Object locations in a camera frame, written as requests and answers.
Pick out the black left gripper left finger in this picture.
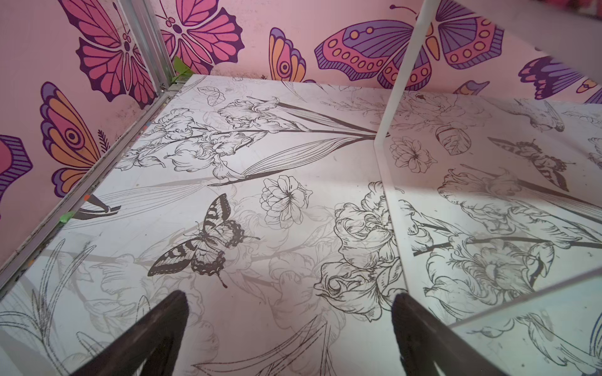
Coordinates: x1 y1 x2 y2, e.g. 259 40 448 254
74 290 189 376

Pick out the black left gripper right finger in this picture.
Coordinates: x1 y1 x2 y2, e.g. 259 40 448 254
391 293 504 375

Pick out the white two-tier bamboo shelf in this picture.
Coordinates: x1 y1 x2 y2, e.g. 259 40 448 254
374 1 601 326

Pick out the aluminium cage frame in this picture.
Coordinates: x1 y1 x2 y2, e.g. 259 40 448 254
0 0 189 290

